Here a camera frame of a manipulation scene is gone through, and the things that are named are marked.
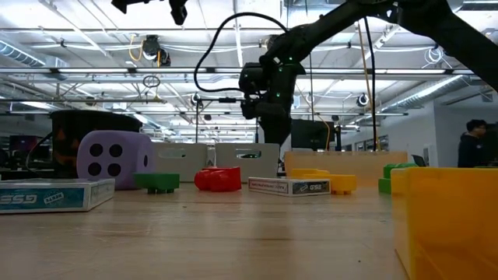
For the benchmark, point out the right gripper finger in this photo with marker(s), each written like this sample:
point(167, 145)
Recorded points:
point(274, 132)

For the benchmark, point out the white plastic bin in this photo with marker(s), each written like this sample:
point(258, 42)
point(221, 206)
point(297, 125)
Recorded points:
point(183, 167)
point(264, 167)

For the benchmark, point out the yellow toy block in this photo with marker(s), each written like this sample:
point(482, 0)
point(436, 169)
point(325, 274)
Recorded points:
point(307, 172)

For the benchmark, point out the red toy block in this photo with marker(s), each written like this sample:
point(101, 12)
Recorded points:
point(218, 180)

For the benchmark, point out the green two-stud toy brick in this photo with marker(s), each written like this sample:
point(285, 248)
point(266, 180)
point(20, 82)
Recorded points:
point(385, 184)

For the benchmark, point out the purple foam die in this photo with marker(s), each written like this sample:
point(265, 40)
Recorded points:
point(105, 159)

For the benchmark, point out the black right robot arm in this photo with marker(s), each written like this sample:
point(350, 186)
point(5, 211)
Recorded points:
point(330, 27)

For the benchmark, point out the black monitor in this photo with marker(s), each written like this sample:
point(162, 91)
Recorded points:
point(313, 134)

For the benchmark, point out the blue-backed card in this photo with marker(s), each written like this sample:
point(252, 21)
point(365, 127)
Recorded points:
point(272, 186)

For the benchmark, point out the orange flat toy brick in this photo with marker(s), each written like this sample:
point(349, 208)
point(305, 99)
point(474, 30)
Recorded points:
point(342, 183)

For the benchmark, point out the dark green toy brick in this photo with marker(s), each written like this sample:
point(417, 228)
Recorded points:
point(155, 180)

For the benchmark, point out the black pumpkin face bucket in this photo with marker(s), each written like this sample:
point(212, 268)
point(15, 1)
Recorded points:
point(97, 120)

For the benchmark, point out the dark office chair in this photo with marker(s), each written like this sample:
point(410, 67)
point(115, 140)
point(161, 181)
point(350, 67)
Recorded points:
point(419, 160)

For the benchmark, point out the yellow toy brick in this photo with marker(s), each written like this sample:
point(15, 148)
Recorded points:
point(447, 218)

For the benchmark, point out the person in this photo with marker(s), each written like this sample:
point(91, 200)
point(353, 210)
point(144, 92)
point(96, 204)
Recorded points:
point(472, 151)

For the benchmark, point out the dark distant monitor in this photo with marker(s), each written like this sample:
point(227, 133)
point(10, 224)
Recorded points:
point(23, 143)

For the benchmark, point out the teal playing card box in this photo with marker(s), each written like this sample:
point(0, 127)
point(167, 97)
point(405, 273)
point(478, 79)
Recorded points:
point(58, 198)

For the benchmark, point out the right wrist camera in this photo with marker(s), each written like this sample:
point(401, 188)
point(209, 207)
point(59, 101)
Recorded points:
point(253, 78)

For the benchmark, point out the distant black station frame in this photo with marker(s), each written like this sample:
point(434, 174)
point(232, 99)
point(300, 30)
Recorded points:
point(227, 100)

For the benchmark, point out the grey ventilation duct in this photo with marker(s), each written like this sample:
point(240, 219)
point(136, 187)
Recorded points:
point(428, 91)
point(23, 54)

